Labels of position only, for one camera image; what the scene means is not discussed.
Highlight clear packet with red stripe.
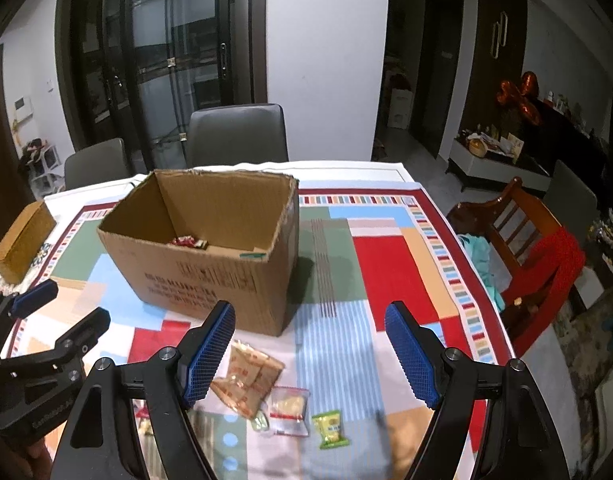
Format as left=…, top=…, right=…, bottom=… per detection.
left=270, top=386, right=309, bottom=437

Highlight tall dark wardrobe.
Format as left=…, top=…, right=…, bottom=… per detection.
left=439, top=0, right=529, bottom=161

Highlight colourful patchwork tablecloth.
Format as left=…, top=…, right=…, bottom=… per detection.
left=0, top=160, right=517, bottom=480

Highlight small candy packet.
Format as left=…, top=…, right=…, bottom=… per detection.
left=135, top=400, right=156, bottom=436

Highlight grey leather chair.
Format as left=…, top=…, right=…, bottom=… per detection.
left=185, top=103, right=290, bottom=168
left=64, top=137, right=132, bottom=191
left=542, top=160, right=599, bottom=233

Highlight red foil balloon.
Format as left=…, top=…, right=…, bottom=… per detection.
left=496, top=72, right=543, bottom=126

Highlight red cloth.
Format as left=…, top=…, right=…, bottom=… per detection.
left=501, top=227, right=587, bottom=356

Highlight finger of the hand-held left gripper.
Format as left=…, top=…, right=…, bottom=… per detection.
left=51, top=307, right=112, bottom=362
left=10, top=280, right=60, bottom=319

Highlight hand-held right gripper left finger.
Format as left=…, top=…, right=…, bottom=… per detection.
left=51, top=300, right=237, bottom=480

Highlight white low cabinet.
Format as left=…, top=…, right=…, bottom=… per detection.
left=446, top=137, right=552, bottom=196

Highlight teal cloth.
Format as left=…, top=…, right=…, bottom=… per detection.
left=456, top=232, right=509, bottom=311

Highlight dark room door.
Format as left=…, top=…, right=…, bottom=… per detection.
left=409, top=0, right=469, bottom=146

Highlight wooden chair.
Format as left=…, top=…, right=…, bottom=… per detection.
left=446, top=177, right=587, bottom=356

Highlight white paper bag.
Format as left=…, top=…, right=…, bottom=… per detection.
left=389, top=87, right=414, bottom=131

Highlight dark sideboard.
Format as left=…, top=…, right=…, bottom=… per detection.
left=516, top=85, right=613, bottom=196

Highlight beige biscuit packet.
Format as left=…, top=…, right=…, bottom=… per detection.
left=210, top=340, right=286, bottom=418

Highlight brown tissue box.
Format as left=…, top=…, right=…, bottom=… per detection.
left=0, top=201, right=57, bottom=285

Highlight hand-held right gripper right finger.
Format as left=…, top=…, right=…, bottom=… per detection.
left=385, top=301, right=572, bottom=480

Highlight brown cardboard box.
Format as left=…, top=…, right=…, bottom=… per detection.
left=97, top=169, right=301, bottom=337

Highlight green candy packet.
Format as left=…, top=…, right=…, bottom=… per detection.
left=311, top=410, right=350, bottom=447

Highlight red snack packet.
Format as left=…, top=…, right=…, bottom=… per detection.
left=169, top=235, right=210, bottom=251

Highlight black framed glass doors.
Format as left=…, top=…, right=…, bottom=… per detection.
left=56, top=0, right=267, bottom=176

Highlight white shoe rack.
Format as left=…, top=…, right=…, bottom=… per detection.
left=19, top=137, right=62, bottom=198

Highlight patterned rug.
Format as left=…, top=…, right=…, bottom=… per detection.
left=551, top=285, right=613, bottom=411

